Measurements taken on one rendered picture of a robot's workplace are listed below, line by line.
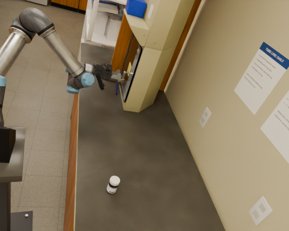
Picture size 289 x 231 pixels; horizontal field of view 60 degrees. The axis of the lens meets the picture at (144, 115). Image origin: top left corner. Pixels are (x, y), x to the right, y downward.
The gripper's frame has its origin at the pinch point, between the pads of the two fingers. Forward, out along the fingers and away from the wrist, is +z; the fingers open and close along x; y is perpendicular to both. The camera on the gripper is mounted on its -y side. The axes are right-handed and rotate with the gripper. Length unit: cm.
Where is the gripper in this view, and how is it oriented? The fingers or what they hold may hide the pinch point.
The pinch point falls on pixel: (122, 79)
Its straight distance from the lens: 164.4
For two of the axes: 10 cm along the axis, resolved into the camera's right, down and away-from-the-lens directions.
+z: 9.3, 1.3, 3.3
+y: 3.1, -7.7, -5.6
